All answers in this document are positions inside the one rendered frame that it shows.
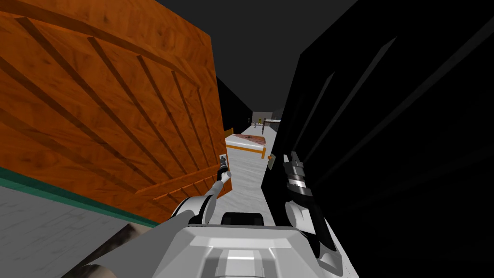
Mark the orange framed bed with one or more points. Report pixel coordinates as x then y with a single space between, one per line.
247 142

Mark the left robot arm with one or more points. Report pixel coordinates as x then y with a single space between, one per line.
193 206

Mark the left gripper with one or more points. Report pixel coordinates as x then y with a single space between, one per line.
223 168

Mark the orange wooden door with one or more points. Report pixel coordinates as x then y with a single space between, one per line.
96 116

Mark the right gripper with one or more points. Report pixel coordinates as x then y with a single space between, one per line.
295 168

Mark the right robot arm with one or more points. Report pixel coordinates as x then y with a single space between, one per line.
308 220

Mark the black panelled door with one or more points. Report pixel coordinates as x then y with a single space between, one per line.
386 135

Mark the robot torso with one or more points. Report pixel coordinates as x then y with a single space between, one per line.
239 255

